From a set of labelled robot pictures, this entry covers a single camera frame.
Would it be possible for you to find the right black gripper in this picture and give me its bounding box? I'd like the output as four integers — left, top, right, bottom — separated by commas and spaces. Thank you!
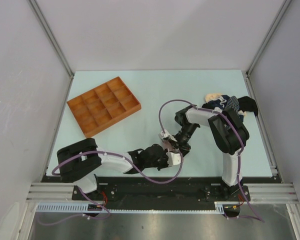
168, 122, 199, 158

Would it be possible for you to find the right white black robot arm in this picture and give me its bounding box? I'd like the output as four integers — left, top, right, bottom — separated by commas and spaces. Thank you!
161, 105, 250, 201

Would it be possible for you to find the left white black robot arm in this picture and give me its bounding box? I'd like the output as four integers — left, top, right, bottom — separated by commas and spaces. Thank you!
56, 138, 172, 200

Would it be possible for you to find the navy white underwear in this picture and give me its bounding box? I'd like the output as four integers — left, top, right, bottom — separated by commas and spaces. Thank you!
202, 94, 229, 110

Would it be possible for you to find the cream underwear in pile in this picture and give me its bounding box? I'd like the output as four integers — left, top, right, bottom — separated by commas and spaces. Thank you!
204, 93, 223, 103

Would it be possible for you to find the striped navy underwear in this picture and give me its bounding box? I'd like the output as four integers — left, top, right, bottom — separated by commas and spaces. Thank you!
224, 96, 240, 113

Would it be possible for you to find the black underwear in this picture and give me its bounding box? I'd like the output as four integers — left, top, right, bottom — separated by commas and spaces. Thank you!
237, 96, 259, 116

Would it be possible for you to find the orange compartment tray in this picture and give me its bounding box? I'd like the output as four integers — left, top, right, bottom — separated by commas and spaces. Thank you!
67, 76, 142, 138

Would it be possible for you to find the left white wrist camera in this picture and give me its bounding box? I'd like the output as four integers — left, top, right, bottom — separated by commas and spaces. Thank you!
166, 151, 183, 167

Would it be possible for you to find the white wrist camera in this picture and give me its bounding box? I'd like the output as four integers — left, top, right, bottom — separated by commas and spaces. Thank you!
158, 129, 177, 142
166, 151, 183, 167

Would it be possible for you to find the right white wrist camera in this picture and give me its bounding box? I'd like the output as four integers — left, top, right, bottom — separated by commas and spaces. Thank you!
158, 129, 177, 142

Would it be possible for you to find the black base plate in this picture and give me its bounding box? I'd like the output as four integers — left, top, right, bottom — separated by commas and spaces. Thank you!
40, 177, 279, 212

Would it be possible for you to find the white slotted cable duct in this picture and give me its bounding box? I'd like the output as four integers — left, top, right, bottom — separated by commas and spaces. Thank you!
36, 202, 239, 215

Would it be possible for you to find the right aluminium frame post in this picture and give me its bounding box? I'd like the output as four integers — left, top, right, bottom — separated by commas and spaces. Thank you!
244, 0, 293, 77

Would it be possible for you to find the aluminium frame post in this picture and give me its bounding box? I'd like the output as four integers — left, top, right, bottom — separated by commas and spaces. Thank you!
27, 0, 75, 80
244, 0, 293, 77

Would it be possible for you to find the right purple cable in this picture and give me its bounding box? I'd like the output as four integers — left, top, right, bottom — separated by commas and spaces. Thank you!
157, 99, 265, 223

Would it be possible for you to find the left aluminium frame post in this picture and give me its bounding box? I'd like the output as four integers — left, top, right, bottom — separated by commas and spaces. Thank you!
27, 0, 75, 80

